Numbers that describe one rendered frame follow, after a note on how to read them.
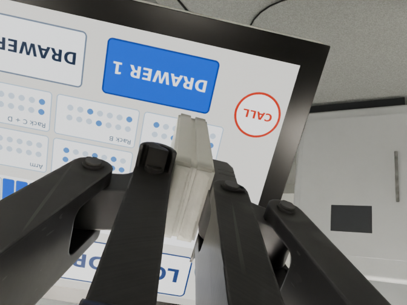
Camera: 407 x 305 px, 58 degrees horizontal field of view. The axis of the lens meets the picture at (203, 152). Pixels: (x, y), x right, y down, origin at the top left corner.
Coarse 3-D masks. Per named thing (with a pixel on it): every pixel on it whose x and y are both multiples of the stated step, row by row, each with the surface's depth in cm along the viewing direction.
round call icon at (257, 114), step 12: (240, 96) 32; (252, 96) 32; (264, 96) 32; (276, 96) 32; (240, 108) 32; (252, 108) 32; (264, 108) 32; (276, 108) 32; (240, 120) 32; (252, 120) 32; (264, 120) 32; (276, 120) 32; (228, 132) 33; (240, 132) 33; (252, 132) 33; (264, 132) 33; (276, 132) 33
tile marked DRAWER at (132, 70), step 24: (120, 48) 30; (144, 48) 30; (120, 72) 31; (144, 72) 31; (168, 72) 31; (192, 72) 31; (216, 72) 31; (120, 96) 31; (144, 96) 31; (168, 96) 32; (192, 96) 32
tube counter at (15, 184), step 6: (0, 180) 34; (6, 180) 34; (12, 180) 34; (18, 180) 34; (24, 180) 34; (30, 180) 34; (0, 186) 34; (6, 186) 34; (12, 186) 34; (18, 186) 34; (24, 186) 34; (0, 192) 34; (6, 192) 34; (12, 192) 34; (0, 198) 34
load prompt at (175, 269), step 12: (84, 252) 37; (96, 252) 37; (84, 264) 37; (96, 264) 37; (168, 264) 38; (180, 264) 38; (192, 264) 38; (72, 276) 38; (84, 276) 38; (168, 276) 38; (180, 276) 38; (168, 288) 39; (180, 288) 39
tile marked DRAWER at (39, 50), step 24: (0, 24) 29; (24, 24) 29; (48, 24) 29; (0, 48) 30; (24, 48) 30; (48, 48) 30; (72, 48) 30; (0, 72) 30; (24, 72) 31; (48, 72) 31; (72, 72) 31
